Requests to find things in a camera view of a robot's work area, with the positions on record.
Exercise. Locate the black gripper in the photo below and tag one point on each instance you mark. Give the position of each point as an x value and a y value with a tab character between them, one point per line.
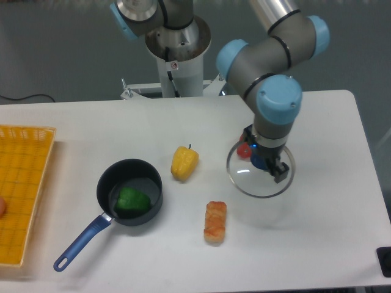
265	153

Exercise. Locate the glass pot lid blue knob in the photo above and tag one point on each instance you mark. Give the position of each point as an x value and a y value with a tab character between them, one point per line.
256	182

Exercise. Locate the braided bread loaf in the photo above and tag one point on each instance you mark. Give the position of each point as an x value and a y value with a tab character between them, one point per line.
215	220

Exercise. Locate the dark pot blue handle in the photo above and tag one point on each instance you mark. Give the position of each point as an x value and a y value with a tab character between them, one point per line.
134	173

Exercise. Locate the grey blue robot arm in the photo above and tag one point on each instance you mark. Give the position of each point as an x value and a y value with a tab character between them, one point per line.
256	72

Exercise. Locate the red bell pepper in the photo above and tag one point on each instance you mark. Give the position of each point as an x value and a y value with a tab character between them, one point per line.
243	150

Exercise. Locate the yellow bell pepper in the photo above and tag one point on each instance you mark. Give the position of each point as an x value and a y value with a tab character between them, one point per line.
184	162

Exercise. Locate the black device table corner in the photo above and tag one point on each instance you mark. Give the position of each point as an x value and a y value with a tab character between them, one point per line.
384	258

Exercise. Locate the green bell pepper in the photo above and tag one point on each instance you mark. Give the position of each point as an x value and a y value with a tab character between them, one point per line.
131	203

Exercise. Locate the yellow wicker basket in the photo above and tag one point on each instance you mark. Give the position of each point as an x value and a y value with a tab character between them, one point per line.
25	153

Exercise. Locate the orange round food item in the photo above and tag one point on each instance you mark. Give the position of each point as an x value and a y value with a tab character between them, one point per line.
3	206

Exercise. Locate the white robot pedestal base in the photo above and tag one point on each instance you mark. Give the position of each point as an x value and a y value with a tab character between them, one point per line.
179	59

